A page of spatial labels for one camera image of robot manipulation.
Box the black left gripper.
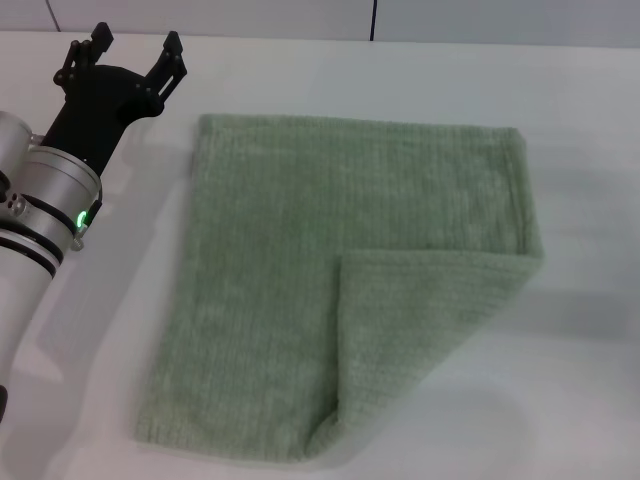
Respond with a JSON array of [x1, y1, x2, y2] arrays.
[[41, 21, 189, 175]]

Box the green terry towel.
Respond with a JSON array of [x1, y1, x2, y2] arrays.
[[133, 113, 546, 446]]

